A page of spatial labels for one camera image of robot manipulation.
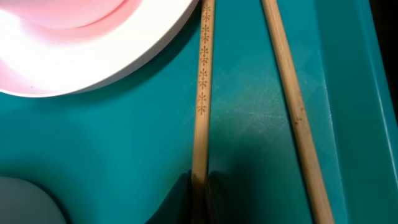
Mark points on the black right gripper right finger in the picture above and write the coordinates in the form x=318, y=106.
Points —
x=217, y=205

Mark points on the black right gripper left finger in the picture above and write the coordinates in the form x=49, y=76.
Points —
x=176, y=207

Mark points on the bamboo chopstick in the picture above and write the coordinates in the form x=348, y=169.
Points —
x=316, y=190
x=202, y=112

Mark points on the grey bowl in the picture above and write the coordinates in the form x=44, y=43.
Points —
x=25, y=203

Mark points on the teal plastic tray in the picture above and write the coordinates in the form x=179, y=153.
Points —
x=112, y=155

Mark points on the pink plate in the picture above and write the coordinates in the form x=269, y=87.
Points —
x=38, y=62

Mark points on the pink small bowl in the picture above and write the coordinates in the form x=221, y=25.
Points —
x=69, y=20

